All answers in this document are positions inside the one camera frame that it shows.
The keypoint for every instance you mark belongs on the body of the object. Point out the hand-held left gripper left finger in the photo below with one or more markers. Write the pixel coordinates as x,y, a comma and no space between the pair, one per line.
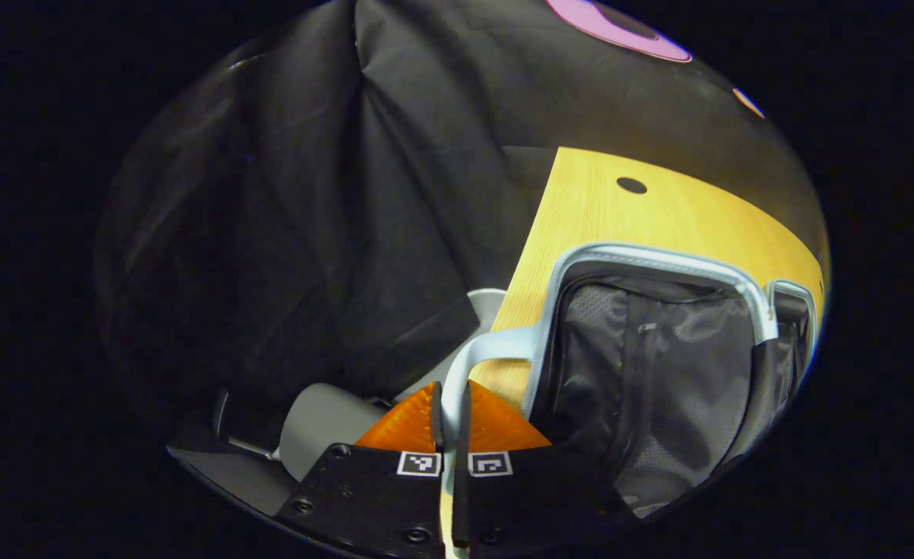
436,419

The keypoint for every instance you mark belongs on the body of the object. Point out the light blue suitcase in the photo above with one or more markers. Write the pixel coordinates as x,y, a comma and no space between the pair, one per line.
658,373

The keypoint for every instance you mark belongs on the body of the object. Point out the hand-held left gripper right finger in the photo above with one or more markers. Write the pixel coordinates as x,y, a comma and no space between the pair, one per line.
463,419

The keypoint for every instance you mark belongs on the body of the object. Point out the grey chair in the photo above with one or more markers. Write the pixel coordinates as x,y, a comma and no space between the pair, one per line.
324,419

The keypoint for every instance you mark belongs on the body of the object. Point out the black backdrop cloth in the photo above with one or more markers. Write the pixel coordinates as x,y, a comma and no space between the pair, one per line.
309,194

